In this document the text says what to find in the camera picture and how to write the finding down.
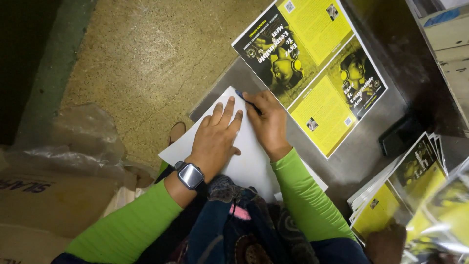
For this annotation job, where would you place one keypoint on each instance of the person's right hand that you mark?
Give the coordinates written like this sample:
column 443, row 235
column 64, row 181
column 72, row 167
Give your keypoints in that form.
column 271, row 126

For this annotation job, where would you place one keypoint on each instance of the person's left hand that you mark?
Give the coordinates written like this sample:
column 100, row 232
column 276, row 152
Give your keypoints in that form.
column 212, row 143

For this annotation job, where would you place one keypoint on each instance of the blue black pen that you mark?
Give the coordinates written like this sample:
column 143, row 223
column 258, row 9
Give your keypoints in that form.
column 242, row 97

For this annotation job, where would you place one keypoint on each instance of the white paper sheet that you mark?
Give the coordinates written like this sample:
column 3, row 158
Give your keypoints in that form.
column 252, row 165

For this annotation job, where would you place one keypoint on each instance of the person's sandalled foot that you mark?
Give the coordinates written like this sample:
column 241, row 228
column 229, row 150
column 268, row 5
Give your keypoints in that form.
column 177, row 132

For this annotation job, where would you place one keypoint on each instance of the black smartwatch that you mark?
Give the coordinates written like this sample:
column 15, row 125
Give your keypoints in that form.
column 190, row 176

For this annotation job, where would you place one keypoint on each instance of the yellow black printed cover sheet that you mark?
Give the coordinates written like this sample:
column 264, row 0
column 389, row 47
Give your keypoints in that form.
column 311, row 73

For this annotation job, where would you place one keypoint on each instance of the dark patterned garment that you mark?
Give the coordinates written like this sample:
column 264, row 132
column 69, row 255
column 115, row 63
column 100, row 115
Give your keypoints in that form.
column 241, row 231

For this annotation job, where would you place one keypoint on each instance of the clear plastic bag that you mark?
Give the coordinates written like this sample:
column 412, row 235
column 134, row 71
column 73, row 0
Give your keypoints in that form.
column 84, row 139

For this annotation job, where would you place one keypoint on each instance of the black phone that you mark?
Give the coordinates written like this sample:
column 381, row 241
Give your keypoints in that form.
column 401, row 136

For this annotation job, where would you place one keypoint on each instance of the stack of printed covers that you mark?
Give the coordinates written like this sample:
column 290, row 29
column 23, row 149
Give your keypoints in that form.
column 403, row 190

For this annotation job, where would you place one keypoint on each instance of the brown cardboard box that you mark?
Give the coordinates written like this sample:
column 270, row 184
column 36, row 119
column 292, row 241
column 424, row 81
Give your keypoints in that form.
column 44, row 212

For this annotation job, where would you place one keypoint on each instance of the plastic wrapped covers bundle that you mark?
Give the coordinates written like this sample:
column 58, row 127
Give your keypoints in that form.
column 443, row 212

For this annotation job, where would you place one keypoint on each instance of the wooden shelf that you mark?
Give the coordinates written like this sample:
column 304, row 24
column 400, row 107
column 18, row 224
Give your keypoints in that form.
column 447, row 47

